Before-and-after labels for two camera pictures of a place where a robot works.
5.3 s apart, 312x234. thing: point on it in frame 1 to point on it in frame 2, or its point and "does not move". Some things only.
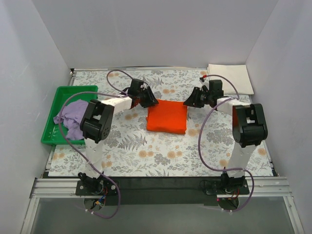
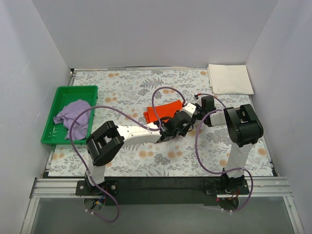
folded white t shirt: [238, 74] does not move
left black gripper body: [146, 96] to [180, 116]
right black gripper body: [196, 97] to [198, 112]
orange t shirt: [167, 116] does not move
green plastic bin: [52, 134] does not move
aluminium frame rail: [259, 187] does not move
